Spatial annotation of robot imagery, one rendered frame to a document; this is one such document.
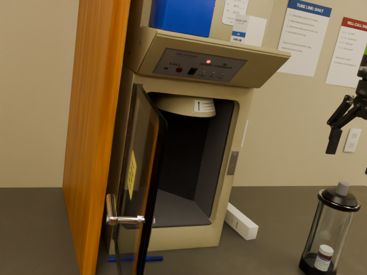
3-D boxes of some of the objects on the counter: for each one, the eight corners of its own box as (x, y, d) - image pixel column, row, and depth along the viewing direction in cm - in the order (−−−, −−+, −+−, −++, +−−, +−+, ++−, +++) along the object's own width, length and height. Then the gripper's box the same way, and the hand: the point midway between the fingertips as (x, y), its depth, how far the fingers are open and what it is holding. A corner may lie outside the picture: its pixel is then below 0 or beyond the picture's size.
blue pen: (107, 259, 94) (107, 256, 93) (161, 258, 98) (162, 255, 98) (107, 262, 93) (108, 258, 92) (162, 261, 97) (163, 257, 97)
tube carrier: (290, 256, 108) (309, 189, 102) (319, 253, 112) (339, 189, 106) (315, 281, 98) (338, 208, 92) (345, 277, 102) (370, 207, 97)
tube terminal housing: (92, 207, 117) (123, -61, 96) (186, 204, 130) (232, -32, 109) (107, 255, 96) (153, -79, 74) (219, 246, 109) (284, -40, 88)
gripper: (327, 70, 100) (306, 145, 106) (412, 91, 78) (378, 184, 84) (348, 74, 103) (325, 147, 109) (434, 95, 82) (400, 184, 88)
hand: (350, 159), depth 97 cm, fingers open, 13 cm apart
